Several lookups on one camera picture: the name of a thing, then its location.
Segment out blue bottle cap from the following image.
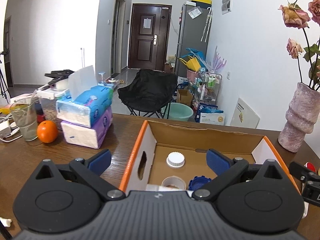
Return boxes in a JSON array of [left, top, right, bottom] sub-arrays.
[[188, 176, 212, 191]]

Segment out white bottle cap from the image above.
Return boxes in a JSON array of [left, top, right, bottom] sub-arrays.
[[166, 152, 185, 168]]

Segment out red white lint brush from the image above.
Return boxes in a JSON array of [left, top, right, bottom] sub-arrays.
[[304, 162, 317, 173]]

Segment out white tape roll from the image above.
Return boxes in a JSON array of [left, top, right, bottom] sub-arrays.
[[161, 176, 187, 190]]

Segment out purple tissue pack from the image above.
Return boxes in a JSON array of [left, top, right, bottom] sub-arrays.
[[61, 106, 113, 149]]

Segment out white board on floor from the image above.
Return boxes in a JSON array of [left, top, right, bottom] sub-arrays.
[[230, 98, 260, 129]]

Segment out orange fruit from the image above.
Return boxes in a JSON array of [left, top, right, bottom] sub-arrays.
[[37, 120, 59, 144]]

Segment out orange cardboard box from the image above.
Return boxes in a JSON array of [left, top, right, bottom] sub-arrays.
[[119, 120, 289, 193]]

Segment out white spray bottle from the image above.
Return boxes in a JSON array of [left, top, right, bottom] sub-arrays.
[[145, 184, 175, 192]]

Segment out blue tissue pack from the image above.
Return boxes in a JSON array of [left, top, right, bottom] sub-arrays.
[[56, 66, 113, 128]]

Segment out green plastic basin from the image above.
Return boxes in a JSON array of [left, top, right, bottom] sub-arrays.
[[161, 102, 194, 121]]

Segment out pink textured vase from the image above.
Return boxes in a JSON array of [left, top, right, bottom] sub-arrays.
[[278, 82, 319, 153]]

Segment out clear food container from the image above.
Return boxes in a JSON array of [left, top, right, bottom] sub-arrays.
[[37, 88, 69, 131]]

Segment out clear drinking glass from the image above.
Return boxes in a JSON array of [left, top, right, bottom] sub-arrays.
[[10, 97, 37, 141]]

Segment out white power adapter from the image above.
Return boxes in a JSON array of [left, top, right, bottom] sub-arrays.
[[0, 120, 11, 139]]

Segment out black folding chair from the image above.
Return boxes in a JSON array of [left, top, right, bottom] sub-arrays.
[[118, 69, 178, 119]]

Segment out grey refrigerator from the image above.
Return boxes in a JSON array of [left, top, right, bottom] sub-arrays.
[[175, 4, 210, 77]]

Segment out dark brown door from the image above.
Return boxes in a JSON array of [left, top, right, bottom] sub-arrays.
[[128, 3, 172, 71]]

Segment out dried pink roses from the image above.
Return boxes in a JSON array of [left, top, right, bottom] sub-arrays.
[[279, 0, 319, 92]]

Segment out wire storage rack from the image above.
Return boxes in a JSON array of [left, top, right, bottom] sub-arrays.
[[190, 72, 222, 110]]

